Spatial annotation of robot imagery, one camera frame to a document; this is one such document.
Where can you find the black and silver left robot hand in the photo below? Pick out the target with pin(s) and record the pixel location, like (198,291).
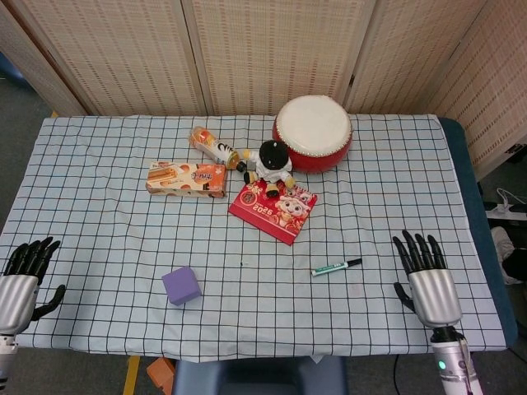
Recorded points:
(14,296)

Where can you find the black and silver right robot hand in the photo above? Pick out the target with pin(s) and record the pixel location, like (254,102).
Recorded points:
(434,296)

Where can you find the green toothpaste tube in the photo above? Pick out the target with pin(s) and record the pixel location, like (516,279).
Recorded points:
(333,268)

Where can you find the purple foam cube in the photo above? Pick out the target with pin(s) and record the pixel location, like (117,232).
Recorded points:
(181,286)

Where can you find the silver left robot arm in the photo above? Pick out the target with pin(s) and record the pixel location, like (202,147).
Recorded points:
(6,358)

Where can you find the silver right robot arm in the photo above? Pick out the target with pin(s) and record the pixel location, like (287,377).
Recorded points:
(453,370)

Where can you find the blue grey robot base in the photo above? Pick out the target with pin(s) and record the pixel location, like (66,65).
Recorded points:
(259,376)

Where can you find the checkered tablecloth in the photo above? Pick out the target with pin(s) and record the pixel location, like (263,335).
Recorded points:
(123,230)

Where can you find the white shoe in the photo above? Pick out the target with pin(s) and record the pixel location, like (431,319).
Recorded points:
(504,251)

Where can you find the blue padded table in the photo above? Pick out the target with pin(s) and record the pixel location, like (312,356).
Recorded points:
(481,214)

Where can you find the white power strip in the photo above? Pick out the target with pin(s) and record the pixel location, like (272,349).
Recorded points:
(508,205)

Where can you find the red 2026 desk calendar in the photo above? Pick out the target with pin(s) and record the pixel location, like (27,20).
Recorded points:
(271,210)

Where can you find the red drum with white skin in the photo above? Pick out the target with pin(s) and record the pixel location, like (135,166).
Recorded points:
(315,131)

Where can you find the orange and white snack box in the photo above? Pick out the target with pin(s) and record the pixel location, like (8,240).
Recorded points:
(185,179)

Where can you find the black-headed plush doll white robe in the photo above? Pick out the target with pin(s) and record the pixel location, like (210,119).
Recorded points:
(271,162)

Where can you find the orange drink bottle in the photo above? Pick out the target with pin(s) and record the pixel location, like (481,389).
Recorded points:
(212,146)

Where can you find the beige woven folding screen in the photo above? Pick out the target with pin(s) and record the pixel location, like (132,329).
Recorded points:
(267,53)

